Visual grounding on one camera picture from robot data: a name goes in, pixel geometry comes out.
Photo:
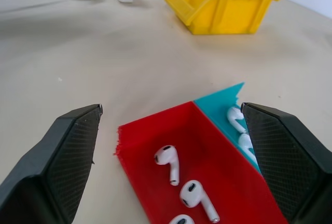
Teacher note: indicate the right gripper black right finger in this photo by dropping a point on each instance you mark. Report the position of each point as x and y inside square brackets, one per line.
[288, 156]

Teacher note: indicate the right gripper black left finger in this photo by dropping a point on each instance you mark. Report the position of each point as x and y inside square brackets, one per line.
[52, 167]

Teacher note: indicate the yellow storage bin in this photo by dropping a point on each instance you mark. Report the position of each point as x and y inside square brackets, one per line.
[223, 3]

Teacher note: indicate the red plastic tray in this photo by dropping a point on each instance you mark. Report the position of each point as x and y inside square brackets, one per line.
[207, 167]

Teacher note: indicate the teal plastic tray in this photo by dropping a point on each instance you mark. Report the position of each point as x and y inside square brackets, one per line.
[218, 104]

